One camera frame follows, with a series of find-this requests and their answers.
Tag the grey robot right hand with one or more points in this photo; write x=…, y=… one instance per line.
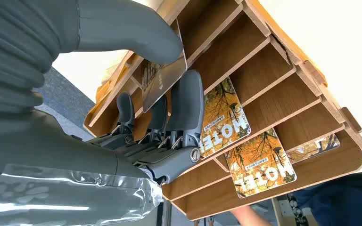
x=59, y=146

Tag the orange hotel key card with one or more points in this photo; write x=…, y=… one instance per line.
x=223, y=121
x=260, y=165
x=316, y=146

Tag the wooden card rack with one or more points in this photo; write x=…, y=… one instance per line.
x=262, y=71

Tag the person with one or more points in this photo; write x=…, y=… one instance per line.
x=343, y=199

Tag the clear plastic film cover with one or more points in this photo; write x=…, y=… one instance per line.
x=59, y=190

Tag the ribbed grey right arm sleeve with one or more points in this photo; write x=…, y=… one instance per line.
x=12, y=46

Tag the white frame with black knobs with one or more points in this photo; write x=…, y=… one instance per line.
x=288, y=212

